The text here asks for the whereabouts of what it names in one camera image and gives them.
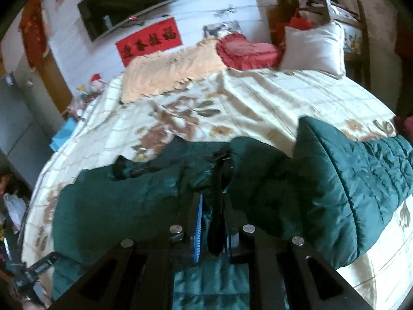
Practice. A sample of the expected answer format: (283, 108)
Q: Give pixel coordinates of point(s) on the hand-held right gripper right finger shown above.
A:
(233, 245)

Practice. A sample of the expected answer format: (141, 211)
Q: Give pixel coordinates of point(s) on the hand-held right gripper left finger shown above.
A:
(197, 232)

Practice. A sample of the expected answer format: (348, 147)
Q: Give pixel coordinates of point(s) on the dark green puffer jacket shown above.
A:
(338, 184)

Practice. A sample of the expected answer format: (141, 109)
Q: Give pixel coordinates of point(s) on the white plastic bag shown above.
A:
(14, 208)

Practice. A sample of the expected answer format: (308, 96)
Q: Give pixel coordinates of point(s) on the light blue bag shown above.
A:
(63, 135)

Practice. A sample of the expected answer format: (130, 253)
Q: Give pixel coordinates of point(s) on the floral cream bedspread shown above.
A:
(258, 103)

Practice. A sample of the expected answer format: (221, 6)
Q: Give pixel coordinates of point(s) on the grey cabinet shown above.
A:
(19, 126)

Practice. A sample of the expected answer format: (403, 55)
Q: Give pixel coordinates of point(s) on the peach fringed blanket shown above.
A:
(167, 67)

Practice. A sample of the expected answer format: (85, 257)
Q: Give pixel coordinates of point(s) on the stuffed toy with red hat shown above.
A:
(96, 84)

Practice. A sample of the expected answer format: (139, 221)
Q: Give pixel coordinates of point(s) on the red heart-shaped pillow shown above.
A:
(248, 51)

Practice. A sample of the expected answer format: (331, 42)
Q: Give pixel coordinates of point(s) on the wooden door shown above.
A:
(55, 77)

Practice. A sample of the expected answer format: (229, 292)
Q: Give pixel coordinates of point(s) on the white pillow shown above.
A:
(313, 51)

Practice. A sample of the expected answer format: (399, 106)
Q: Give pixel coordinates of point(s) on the red bag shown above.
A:
(298, 22)

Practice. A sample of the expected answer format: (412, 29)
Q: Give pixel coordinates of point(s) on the black flat-screen television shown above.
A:
(129, 0)

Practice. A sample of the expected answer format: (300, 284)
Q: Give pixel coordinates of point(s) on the wooden chair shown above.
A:
(363, 38)

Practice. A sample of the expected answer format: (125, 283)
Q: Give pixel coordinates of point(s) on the red wall banner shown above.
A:
(148, 40)

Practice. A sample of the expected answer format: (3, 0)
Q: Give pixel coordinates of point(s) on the wall photo poster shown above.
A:
(222, 27)

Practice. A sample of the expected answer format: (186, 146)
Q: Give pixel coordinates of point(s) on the red hanging wall decoration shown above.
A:
(32, 29)

